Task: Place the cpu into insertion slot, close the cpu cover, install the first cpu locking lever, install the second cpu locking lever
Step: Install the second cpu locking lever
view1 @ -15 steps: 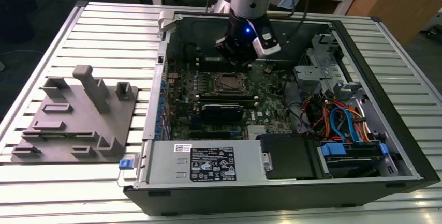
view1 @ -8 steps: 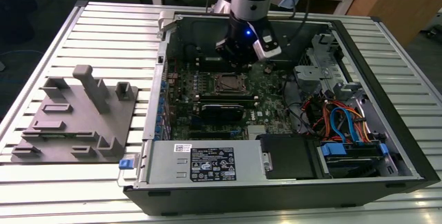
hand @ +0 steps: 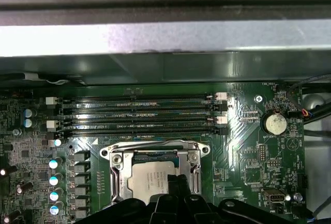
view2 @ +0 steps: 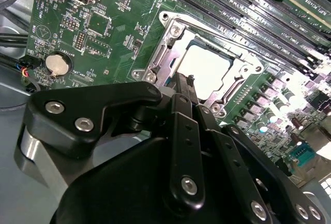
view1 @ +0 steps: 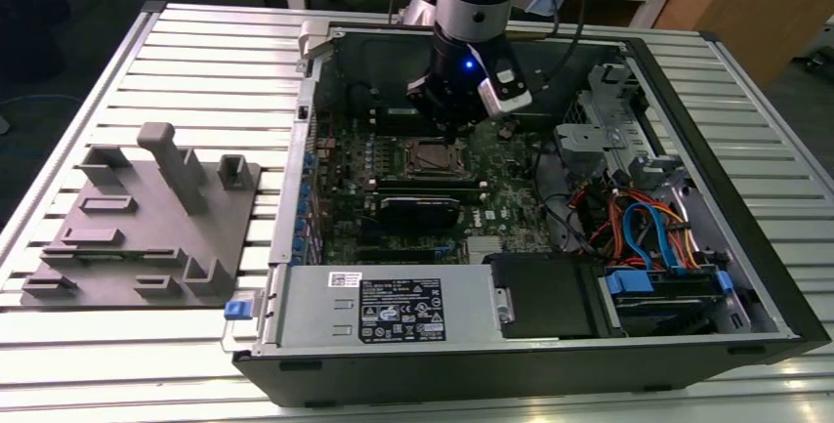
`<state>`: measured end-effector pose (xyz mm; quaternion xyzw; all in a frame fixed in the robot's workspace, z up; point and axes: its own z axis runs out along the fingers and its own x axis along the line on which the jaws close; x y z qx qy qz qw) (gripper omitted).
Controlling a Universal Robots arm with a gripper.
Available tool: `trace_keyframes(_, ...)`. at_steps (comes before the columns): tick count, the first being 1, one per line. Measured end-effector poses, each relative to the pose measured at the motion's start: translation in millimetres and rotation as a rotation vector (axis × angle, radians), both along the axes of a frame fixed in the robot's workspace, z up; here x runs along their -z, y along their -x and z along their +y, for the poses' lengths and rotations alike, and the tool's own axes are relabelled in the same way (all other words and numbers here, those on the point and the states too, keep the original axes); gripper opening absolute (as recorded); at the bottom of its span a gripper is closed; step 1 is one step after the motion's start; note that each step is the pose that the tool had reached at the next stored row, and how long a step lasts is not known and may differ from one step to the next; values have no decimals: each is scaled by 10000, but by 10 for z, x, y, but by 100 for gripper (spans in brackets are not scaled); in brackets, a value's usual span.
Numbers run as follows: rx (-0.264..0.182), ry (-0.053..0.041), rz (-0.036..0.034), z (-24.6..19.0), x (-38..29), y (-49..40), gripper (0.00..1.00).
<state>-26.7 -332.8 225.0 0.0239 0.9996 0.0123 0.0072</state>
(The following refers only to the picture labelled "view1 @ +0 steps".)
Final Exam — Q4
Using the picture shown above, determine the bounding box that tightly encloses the wooden cabinet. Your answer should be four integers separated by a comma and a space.
657, 0, 834, 87

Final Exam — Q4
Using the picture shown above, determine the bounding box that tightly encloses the blue floor cable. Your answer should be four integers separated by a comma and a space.
0, 93, 82, 107

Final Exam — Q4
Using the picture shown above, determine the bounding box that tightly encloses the black graphics card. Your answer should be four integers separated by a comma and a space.
377, 194, 463, 232

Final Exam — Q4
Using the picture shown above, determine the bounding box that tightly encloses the CPU socket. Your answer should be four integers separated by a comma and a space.
405, 138, 475, 181

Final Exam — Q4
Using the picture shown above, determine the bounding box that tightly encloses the orange yellow wire bundle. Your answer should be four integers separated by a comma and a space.
650, 202, 705, 271

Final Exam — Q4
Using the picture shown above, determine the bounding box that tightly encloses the silver power supply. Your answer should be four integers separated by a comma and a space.
257, 264, 510, 351

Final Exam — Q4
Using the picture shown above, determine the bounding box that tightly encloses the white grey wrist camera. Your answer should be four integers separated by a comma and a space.
477, 68, 534, 119

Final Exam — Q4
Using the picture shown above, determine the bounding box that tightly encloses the red orange wire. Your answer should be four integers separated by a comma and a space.
589, 188, 631, 266

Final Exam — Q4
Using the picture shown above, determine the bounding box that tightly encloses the blue wire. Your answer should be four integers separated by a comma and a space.
622, 202, 693, 275

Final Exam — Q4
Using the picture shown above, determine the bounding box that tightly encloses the black open PC case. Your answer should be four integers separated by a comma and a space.
220, 21, 834, 409

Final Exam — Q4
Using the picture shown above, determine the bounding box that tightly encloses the hard disk in blue carrier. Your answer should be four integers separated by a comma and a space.
602, 269, 736, 339

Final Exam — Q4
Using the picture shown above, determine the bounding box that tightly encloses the green motherboard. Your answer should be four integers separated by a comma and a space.
311, 114, 569, 266

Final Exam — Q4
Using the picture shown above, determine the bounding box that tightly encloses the grey case latch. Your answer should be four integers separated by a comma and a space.
297, 21, 335, 61

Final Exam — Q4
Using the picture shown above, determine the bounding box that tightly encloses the black plastic shroud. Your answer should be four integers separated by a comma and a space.
482, 252, 614, 340

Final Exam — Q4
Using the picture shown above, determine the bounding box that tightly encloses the grey metal drive cage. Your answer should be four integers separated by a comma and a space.
553, 63, 693, 190

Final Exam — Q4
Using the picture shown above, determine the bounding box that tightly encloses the metal socket cover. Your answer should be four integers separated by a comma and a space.
407, 140, 473, 178

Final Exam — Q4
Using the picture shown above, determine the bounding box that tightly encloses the black wire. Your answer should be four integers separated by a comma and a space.
533, 139, 605, 254

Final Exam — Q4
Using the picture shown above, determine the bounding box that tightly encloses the grey parts rack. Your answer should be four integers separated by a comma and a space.
19, 122, 266, 308

